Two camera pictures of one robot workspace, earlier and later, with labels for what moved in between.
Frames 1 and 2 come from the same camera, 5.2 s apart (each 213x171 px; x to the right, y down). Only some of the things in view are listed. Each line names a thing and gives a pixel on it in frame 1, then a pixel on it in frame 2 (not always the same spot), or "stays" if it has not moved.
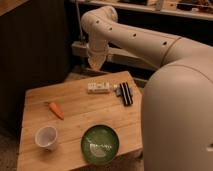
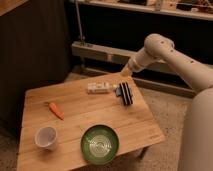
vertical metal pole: [79, 19] stays
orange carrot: [53, 108] stays
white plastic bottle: [101, 87] stays
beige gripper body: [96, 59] -> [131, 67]
